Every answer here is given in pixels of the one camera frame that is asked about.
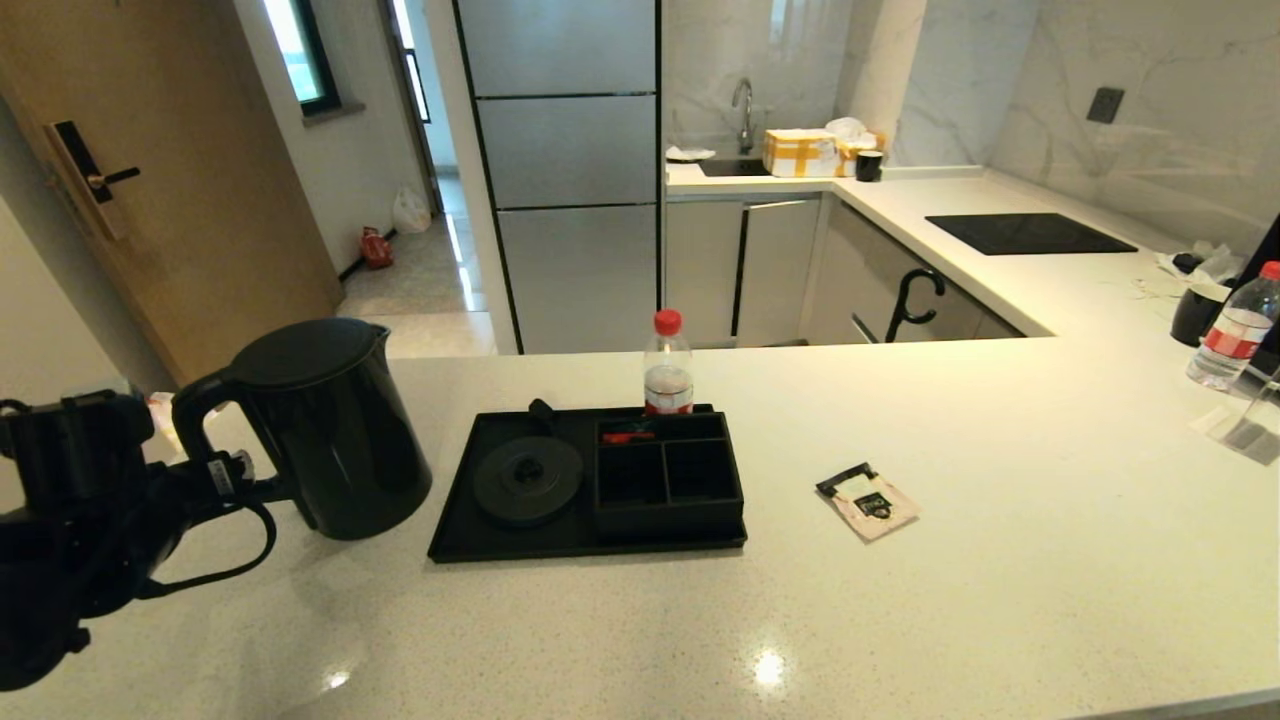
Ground black electric kettle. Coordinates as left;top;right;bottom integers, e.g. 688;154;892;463
172;318;434;542

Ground beige tea bag sachet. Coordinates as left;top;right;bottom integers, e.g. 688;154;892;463
815;462;921;544

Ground round black kettle base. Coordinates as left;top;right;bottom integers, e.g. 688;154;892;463
472;437;585;529

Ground clear water bottle red cap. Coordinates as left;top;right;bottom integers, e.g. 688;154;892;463
643;310;695;416
1185;262;1280;393

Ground translucent bag colourful contents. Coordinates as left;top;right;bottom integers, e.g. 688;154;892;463
148;393;189;443

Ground brown wooden door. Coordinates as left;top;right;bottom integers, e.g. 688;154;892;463
0;0;344;391

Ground white plastic bag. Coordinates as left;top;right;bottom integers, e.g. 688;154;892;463
392;188;434;236

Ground black serving tray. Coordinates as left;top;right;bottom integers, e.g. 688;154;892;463
428;405;748;564

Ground dark framed window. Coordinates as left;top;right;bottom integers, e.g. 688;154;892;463
262;0;366;126

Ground black compartment organizer box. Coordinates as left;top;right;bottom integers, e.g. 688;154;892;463
594;412;746;541

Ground silver refrigerator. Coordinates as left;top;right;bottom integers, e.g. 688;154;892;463
452;0;668;357

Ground grey sink base cabinet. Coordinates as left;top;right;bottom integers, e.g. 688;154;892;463
665;197;823;349

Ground chrome faucet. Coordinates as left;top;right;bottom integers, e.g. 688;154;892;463
731;79;757;156

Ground cardboard box yellow tape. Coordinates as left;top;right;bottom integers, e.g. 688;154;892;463
762;130;839;180

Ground grey cooktop base cabinet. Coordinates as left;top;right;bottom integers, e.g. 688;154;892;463
805;197;1026;346

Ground black curved hook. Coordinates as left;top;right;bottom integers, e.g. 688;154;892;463
884;268;946;345

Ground small box yellow tape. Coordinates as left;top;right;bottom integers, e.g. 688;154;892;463
835;135;886;179

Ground black induction cooktop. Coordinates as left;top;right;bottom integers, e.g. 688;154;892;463
924;213;1139;258

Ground white crumpled tissue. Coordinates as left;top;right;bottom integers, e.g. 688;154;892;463
1155;241;1244;286

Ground black monitor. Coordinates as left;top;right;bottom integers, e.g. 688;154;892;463
1240;210;1280;381

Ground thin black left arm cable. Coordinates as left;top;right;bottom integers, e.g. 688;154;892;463
135;500;278;599

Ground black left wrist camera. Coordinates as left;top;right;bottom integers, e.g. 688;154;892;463
0;390;158;513

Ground black door lock handle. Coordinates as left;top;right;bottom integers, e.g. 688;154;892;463
47;120;143;241

